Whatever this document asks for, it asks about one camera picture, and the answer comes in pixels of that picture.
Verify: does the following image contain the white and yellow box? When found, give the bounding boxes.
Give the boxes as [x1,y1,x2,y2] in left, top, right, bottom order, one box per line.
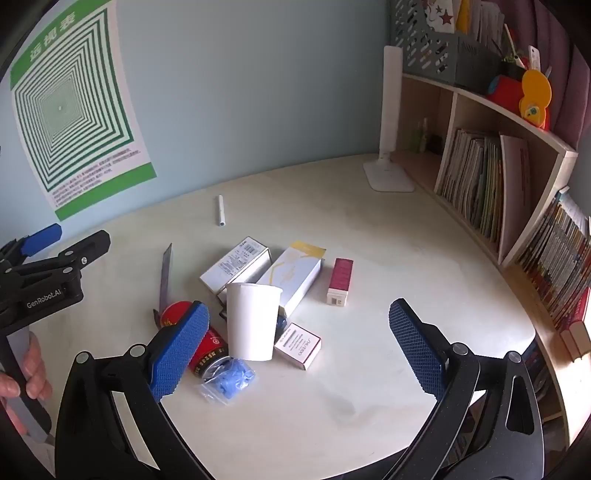
[255,240,327,319]

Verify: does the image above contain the green striped wall poster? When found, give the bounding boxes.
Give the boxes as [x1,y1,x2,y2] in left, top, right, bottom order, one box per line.
[10,0,156,221]

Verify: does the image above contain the grey file organizer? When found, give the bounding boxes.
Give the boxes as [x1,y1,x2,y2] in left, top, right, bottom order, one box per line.
[387,0,504,88]

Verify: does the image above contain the person's left hand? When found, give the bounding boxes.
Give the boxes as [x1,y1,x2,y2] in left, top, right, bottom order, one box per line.
[0,332,53,437]

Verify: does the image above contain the plastic bag of blue pieces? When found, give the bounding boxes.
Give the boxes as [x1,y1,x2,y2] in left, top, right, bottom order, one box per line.
[199,357,256,407]

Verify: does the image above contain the red can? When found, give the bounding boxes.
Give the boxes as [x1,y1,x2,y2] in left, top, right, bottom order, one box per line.
[159,300,229,381]

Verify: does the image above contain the wooden bookshelf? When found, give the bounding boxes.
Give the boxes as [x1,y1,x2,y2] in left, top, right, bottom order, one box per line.
[397,71,591,455]

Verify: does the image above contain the white desk lamp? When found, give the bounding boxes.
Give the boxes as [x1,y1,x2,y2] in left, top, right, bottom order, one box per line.
[363,45,415,192]

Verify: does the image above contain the red and yellow toy holder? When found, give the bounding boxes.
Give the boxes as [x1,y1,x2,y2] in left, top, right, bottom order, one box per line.
[488,68,552,131]

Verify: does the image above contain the white paper cup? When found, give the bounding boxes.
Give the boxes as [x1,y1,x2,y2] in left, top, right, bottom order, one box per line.
[225,282,283,361]

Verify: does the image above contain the white box with gold trim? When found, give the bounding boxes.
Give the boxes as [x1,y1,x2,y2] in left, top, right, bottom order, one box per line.
[199,237,271,294]

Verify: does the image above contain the maroon box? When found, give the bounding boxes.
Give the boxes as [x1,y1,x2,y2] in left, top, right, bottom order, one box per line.
[326,258,354,308]

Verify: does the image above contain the small white box pink trim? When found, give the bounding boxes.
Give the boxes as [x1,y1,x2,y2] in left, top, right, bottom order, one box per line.
[273,322,323,370]

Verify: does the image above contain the thick red book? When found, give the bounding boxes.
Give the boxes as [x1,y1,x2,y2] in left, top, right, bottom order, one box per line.
[558,318,591,361]

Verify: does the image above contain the row of colourful books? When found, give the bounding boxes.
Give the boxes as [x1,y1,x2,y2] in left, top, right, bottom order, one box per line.
[515,187,591,330]

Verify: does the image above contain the row of thin books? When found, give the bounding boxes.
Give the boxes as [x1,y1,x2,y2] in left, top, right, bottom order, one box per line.
[435,128,504,245]

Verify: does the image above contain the pink curtain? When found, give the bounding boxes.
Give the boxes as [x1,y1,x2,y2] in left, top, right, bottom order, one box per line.
[505,0,591,151]

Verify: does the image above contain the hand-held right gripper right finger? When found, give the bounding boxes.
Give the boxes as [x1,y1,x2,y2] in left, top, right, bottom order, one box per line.
[383,298,546,480]

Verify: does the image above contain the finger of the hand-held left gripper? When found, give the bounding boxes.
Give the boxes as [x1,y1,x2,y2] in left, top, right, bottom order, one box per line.
[13,230,112,280]
[0,223,64,269]

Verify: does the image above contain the papers in file organizer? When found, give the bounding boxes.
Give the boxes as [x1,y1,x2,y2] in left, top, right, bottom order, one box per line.
[418,0,506,42]

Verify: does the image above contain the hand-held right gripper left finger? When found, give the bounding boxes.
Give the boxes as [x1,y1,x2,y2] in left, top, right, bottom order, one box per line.
[54,301,211,480]

